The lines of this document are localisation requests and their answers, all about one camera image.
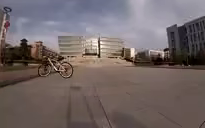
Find white bicycle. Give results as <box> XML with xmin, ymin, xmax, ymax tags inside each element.
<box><xmin>37</xmin><ymin>55</ymin><xmax>75</xmax><ymax>80</ymax></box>

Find small white building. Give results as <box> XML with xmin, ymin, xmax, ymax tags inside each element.
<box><xmin>122</xmin><ymin>47</ymin><xmax>137</xmax><ymax>61</ymax></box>

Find tall grey office building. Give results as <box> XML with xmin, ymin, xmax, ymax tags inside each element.
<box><xmin>166</xmin><ymin>12</ymin><xmax>205</xmax><ymax>66</ymax></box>

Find pole with round signs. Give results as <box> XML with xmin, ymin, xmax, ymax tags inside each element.
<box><xmin>0</xmin><ymin>6</ymin><xmax>13</xmax><ymax>72</ymax></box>

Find brown low buildings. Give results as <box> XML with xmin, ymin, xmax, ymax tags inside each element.
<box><xmin>3</xmin><ymin>38</ymin><xmax>62</xmax><ymax>65</ymax></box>

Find grey paved plaza ground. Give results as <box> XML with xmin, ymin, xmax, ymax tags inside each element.
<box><xmin>0</xmin><ymin>58</ymin><xmax>205</xmax><ymax>128</ymax></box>

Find wide pale glass building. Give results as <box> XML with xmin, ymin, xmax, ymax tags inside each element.
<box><xmin>57</xmin><ymin>35</ymin><xmax>125</xmax><ymax>59</ymax></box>

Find low white distant building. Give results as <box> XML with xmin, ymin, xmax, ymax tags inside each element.
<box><xmin>136</xmin><ymin>49</ymin><xmax>166</xmax><ymax>63</ymax></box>

